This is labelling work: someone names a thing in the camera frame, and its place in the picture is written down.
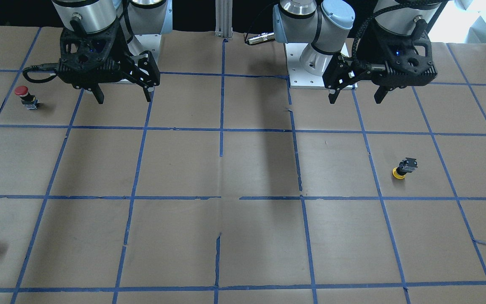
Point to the aluminium profile post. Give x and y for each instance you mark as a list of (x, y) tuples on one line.
[(223, 15)]

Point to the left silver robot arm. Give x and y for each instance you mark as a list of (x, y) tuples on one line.
[(326, 26)]

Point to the yellow push button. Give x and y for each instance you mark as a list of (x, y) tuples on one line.
[(407, 165)]

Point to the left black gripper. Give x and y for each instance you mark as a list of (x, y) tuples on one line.
[(363, 54)]

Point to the silver cable connector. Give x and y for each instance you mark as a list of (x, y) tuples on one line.
[(259, 39)]

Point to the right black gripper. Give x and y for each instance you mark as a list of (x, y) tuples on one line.
[(125, 51)]

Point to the red push button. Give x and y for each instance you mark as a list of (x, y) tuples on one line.
[(29, 101)]

